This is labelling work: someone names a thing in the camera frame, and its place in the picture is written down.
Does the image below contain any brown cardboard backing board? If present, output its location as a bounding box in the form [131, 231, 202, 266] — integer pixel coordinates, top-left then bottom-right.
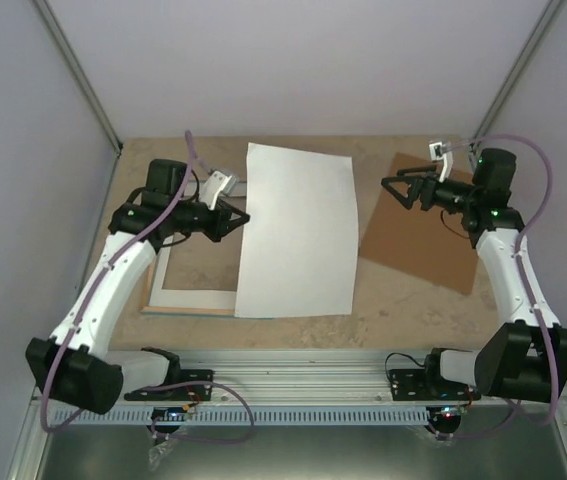
[357, 152, 492, 296]

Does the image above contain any white paper mat border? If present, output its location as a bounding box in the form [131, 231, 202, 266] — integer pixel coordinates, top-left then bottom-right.
[147, 182, 249, 312]

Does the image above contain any wrist white camera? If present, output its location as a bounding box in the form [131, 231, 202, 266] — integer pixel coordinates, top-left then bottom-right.
[200, 170, 239, 210]
[428, 140, 453, 183]

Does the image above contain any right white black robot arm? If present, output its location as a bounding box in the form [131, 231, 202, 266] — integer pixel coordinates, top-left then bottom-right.
[381, 143, 567, 404]

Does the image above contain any left aluminium corner post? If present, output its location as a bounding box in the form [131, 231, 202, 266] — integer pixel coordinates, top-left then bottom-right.
[31, 0, 123, 157]

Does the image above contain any left controller circuit board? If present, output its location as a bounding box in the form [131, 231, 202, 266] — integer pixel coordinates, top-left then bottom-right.
[151, 404, 197, 423]

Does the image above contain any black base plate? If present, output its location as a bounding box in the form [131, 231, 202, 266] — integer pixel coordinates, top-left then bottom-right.
[387, 368, 482, 402]
[123, 369, 214, 403]

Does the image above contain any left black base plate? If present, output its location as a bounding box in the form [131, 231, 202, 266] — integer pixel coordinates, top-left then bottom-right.
[123, 369, 214, 403]

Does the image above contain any controller circuit board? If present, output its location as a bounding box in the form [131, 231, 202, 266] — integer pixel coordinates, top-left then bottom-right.
[151, 404, 197, 423]
[435, 404, 468, 418]

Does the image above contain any grey slotted cable duct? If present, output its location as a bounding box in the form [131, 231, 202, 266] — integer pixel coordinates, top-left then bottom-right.
[73, 405, 430, 426]

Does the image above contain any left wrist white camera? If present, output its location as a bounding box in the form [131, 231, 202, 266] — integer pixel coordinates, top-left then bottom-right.
[200, 170, 239, 210]

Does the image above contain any aluminium rail platform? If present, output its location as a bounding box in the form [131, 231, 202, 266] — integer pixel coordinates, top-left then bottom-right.
[31, 347, 567, 407]

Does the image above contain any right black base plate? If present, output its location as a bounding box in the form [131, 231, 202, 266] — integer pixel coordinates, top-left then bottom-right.
[387, 368, 482, 402]

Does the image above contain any aluminium corner post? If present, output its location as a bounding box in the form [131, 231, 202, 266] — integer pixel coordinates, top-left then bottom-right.
[468, 0, 567, 151]
[31, 0, 123, 157]

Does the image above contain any right controller circuit board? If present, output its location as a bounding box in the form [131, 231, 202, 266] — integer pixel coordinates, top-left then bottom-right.
[435, 404, 468, 418]

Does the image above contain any sunflower photo print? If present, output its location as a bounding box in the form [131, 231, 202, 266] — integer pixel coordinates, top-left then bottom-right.
[235, 143, 359, 318]

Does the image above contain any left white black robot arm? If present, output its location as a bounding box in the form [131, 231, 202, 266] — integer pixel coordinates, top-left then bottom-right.
[25, 159, 250, 414]

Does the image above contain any right aluminium corner post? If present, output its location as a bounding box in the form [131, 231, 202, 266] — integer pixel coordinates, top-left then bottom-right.
[468, 0, 567, 151]

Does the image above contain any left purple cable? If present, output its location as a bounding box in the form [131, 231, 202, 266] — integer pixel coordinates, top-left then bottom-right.
[40, 129, 255, 444]

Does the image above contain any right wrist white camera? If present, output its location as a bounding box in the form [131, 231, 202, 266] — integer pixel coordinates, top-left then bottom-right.
[428, 140, 453, 183]

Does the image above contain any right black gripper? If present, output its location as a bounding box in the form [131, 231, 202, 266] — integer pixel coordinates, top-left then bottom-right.
[382, 165, 480, 213]

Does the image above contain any wooden picture frame with glass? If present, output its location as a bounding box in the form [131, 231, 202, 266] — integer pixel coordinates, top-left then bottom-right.
[140, 177, 264, 320]

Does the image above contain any crumpled clear plastic bag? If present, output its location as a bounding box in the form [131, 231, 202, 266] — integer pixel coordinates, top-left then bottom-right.
[147, 438, 177, 472]

